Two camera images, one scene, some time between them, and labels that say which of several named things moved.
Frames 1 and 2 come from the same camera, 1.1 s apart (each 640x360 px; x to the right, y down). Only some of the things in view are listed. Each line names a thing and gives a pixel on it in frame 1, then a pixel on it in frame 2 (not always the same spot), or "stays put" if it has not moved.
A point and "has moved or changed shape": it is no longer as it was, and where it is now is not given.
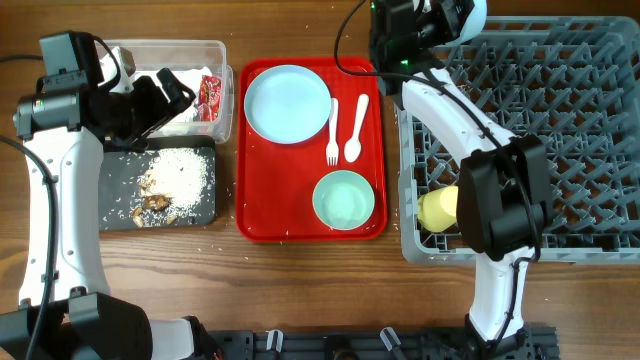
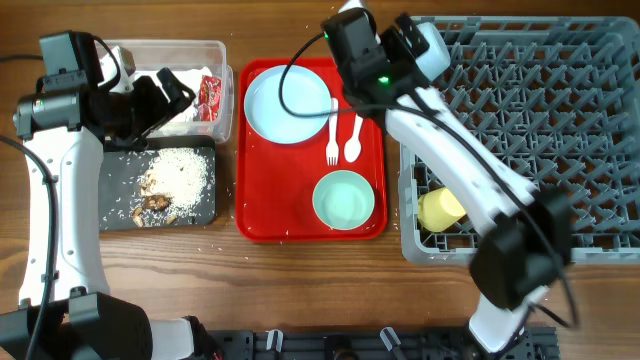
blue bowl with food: [473, 23] has moved or changed shape
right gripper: [430, 21] → [402, 44]
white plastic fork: [332, 148] stays put
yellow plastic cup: [438, 209] stays put
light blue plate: [287, 104] stays put
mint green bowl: [343, 200] stays put
